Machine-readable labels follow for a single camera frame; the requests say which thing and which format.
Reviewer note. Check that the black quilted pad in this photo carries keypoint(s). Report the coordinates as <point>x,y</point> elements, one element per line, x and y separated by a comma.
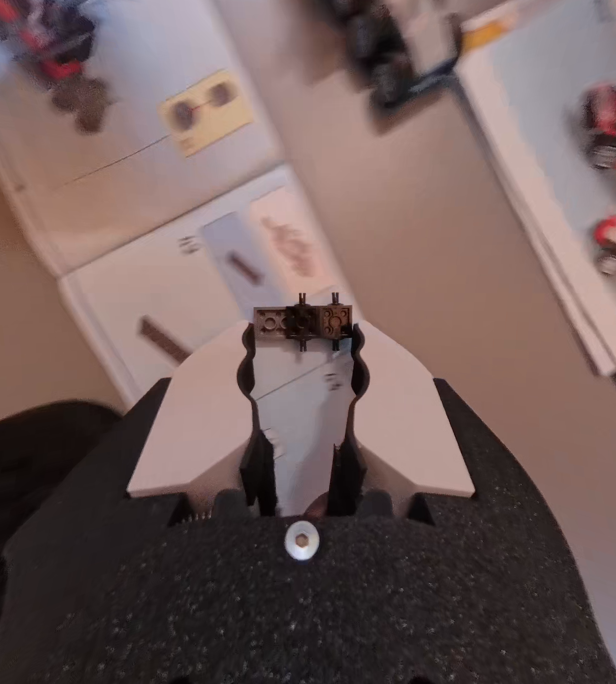
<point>30,481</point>

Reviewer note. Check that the open lego instruction booklet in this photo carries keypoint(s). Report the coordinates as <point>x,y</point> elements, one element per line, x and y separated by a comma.
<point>126,214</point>

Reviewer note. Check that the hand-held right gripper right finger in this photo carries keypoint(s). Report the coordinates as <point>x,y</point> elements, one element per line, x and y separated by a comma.
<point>415,428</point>

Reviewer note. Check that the dark lego plate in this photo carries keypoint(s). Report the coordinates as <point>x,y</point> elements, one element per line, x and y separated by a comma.
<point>270,321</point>

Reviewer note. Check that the red black lego vehicle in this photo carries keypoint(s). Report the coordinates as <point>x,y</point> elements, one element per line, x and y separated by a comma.
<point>404,48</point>

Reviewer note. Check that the closed lego instruction booklet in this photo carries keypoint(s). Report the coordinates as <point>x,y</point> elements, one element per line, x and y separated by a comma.
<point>564,192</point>

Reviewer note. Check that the black lego clip piece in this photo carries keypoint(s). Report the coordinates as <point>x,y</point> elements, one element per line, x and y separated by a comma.
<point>306,319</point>

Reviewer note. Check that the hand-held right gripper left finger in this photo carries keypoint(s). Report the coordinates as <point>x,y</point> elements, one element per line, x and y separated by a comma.
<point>190,428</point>

